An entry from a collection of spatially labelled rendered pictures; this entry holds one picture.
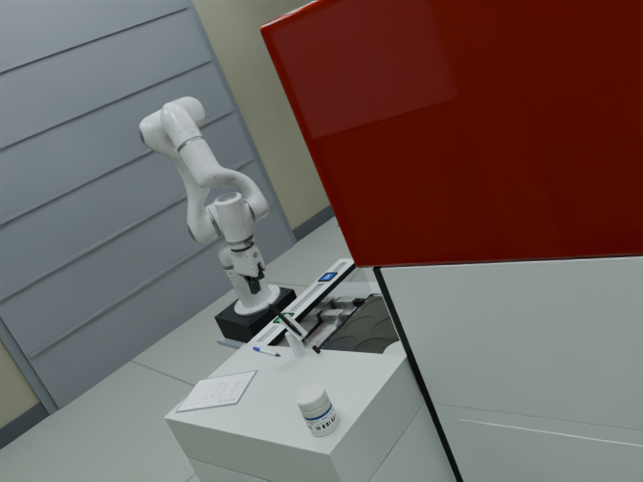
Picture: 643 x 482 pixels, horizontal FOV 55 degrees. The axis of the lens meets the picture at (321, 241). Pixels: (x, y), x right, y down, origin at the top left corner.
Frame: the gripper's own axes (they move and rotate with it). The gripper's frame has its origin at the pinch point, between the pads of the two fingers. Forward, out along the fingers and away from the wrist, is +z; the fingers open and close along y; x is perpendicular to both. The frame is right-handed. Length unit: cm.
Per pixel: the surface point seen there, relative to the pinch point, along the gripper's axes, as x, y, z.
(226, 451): 45, -23, 19
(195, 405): 38.7, -6.4, 13.8
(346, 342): -2.1, -30.6, 15.8
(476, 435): 11, -77, 23
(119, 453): -2, 161, 148
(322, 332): -9.3, -15.0, 20.9
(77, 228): -93, 280, 61
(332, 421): 38, -56, 1
